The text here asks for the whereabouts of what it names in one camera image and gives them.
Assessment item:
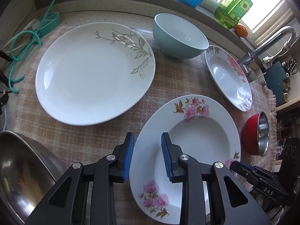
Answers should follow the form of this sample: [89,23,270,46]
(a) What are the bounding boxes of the large stainless steel bowl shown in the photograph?
[1,130,67,224]

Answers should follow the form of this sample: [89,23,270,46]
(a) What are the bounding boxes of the red steel bowl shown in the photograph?
[241,112,269,157]

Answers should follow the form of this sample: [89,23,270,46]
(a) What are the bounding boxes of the pink floral deep plate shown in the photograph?
[129,95,241,224]

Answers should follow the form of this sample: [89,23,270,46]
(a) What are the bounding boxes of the small pink floral plate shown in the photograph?
[204,45,252,112]

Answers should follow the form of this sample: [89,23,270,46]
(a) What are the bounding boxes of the white plate grey leaf pattern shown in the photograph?
[35,22,156,126]

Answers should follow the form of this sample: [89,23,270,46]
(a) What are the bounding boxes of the light blue ceramic bowl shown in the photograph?
[153,13,209,59]

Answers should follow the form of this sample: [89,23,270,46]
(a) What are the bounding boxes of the chrome kitchen faucet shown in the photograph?
[237,26,296,78]

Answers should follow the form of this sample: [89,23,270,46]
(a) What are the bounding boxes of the right white gloved hand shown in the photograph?
[255,194,284,224]

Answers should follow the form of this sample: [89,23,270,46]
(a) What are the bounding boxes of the pink plaid cloth mat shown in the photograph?
[9,24,278,225]

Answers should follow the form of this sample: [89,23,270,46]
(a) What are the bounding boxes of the scissors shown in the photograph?
[282,57,299,77]

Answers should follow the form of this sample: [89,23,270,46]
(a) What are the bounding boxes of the orange fruit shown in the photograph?
[234,24,248,38]

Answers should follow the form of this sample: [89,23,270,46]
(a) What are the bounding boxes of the green dish soap bottle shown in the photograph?
[214,0,253,29]

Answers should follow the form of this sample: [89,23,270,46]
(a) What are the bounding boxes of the teal hose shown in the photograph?
[7,0,65,94]

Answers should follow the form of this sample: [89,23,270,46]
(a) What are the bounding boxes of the teal hose reel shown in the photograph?
[36,12,61,38]

